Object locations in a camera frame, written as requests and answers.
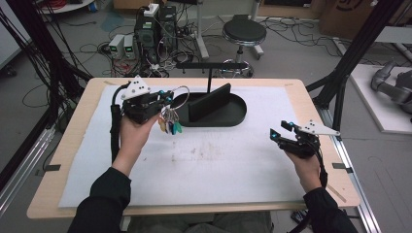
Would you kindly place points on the person's right hand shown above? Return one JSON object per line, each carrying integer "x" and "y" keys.
{"x": 307, "y": 173}

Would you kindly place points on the black oval tray with hanger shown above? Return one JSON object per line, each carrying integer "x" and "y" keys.
{"x": 226, "y": 113}

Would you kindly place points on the black tape strip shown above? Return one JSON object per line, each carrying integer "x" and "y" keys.
{"x": 51, "y": 168}
{"x": 341, "y": 167}

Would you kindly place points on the black device under table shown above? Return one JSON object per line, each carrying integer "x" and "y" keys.
{"x": 298, "y": 216}

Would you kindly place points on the black computer tower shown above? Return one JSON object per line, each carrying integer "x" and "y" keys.
{"x": 168, "y": 27}
{"x": 145, "y": 35}

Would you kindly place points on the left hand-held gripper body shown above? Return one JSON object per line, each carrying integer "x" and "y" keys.
{"x": 139, "y": 105}

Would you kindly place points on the white platform board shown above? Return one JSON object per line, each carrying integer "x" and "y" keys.
{"x": 375, "y": 106}

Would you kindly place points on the person's legs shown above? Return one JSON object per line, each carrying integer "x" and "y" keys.
{"x": 200, "y": 225}

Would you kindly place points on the white power adapter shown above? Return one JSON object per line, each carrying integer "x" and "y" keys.
{"x": 151, "y": 9}

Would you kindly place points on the grey bench power supply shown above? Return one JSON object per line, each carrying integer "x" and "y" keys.
{"x": 129, "y": 47}
{"x": 116, "y": 45}

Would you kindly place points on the white round table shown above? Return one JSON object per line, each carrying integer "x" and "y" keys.
{"x": 69, "y": 6}

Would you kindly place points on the person's left hand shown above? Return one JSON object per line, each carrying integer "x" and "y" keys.
{"x": 134, "y": 139}

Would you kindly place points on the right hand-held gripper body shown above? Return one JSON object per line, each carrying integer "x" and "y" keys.
{"x": 306, "y": 145}

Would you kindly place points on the black wallet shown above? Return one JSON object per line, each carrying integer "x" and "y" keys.
{"x": 209, "y": 103}

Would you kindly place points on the black round stool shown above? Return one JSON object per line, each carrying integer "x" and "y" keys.
{"x": 244, "y": 32}

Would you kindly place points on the white table leg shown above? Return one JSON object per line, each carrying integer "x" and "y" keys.
{"x": 200, "y": 35}

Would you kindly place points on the brown cardboard box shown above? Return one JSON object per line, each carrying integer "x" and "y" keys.
{"x": 343, "y": 19}

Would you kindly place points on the white table mat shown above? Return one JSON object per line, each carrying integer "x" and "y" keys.
{"x": 210, "y": 168}

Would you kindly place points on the aluminium rail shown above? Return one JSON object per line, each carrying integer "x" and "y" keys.
{"x": 22, "y": 171}
{"x": 353, "y": 181}

